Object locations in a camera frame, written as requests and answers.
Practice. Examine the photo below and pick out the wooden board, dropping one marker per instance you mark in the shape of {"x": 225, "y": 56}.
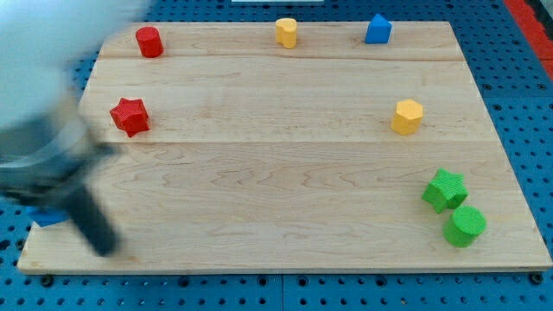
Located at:
{"x": 263, "y": 159}

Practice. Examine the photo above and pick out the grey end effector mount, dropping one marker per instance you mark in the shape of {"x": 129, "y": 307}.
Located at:
{"x": 46, "y": 153}

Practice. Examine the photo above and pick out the yellow heart block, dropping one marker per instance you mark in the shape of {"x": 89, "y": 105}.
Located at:
{"x": 286, "y": 32}

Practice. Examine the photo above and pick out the green cylinder block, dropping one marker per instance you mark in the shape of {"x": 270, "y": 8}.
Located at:
{"x": 464, "y": 226}

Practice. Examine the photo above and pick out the red star block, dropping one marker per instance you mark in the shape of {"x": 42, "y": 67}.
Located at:
{"x": 130, "y": 116}

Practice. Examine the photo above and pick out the yellow hexagon block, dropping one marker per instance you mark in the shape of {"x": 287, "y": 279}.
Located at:
{"x": 407, "y": 117}

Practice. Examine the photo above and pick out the green star block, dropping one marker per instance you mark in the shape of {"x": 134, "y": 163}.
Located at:
{"x": 446, "y": 190}

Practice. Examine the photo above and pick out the blue cube block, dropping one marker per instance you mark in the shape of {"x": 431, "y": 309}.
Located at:
{"x": 46, "y": 217}

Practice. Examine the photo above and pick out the red cylinder block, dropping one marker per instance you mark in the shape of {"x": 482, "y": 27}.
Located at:
{"x": 149, "y": 42}

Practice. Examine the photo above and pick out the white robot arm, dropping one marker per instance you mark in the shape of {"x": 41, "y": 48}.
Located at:
{"x": 39, "y": 42}

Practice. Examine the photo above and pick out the blue triangle block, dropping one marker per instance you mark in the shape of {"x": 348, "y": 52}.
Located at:
{"x": 378, "y": 30}

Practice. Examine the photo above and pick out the black pusher rod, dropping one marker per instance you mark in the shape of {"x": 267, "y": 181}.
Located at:
{"x": 91, "y": 221}

